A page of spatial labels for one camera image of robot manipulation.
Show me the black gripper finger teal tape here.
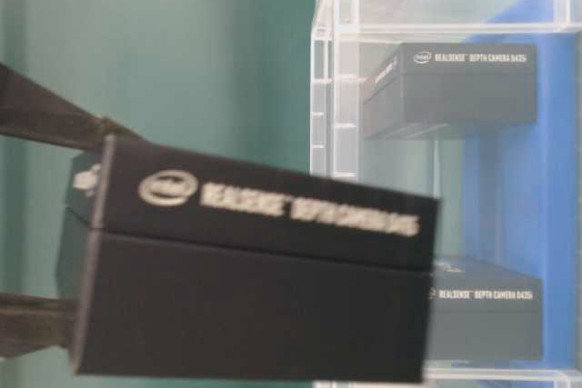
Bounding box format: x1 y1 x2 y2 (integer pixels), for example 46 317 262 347
1 293 77 357
1 65 142 150

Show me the black realsense box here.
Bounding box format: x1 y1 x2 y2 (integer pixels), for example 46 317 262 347
56 136 439 383
427 256 543 362
359 42 537 140

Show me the clear plastic storage case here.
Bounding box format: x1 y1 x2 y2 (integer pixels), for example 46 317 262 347
310 0 581 387

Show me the green table cloth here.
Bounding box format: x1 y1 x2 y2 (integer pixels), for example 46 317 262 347
0 0 582 388

